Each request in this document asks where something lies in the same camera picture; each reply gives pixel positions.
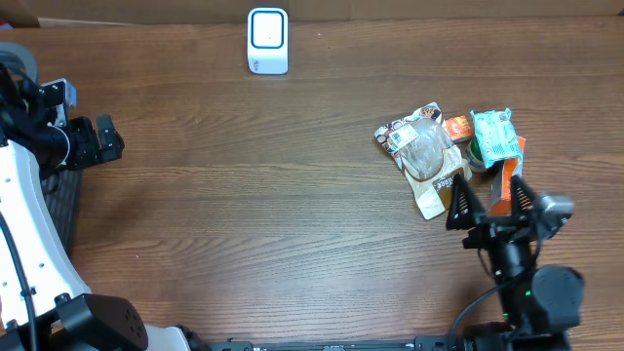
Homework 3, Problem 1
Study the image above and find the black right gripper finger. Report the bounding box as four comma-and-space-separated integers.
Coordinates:
510, 175, 536, 216
446, 174, 487, 230

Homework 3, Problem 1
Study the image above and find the orange white box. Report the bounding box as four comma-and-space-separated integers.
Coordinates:
489, 158, 524, 216

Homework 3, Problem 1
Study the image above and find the green lid jar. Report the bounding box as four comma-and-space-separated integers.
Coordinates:
465, 138, 488, 173

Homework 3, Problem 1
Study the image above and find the teal wipes packet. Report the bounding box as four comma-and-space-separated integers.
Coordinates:
471, 108, 523, 169

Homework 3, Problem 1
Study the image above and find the beige plastic bag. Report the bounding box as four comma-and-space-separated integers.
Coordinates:
374, 102, 473, 220

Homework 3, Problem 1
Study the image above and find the small orange white packet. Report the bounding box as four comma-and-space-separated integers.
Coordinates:
443, 115, 474, 143

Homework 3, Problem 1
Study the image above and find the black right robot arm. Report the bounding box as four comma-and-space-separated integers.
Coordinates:
446, 175, 585, 350

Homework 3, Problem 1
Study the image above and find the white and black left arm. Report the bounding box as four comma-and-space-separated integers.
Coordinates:
1, 56, 206, 350

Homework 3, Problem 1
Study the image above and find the white barcode scanner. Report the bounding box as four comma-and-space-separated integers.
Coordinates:
247, 7, 289, 75

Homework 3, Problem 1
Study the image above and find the grey plastic mesh basket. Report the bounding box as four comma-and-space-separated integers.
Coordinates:
1, 42, 83, 256

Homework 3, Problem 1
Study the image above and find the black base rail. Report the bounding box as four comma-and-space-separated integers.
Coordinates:
206, 334, 571, 351

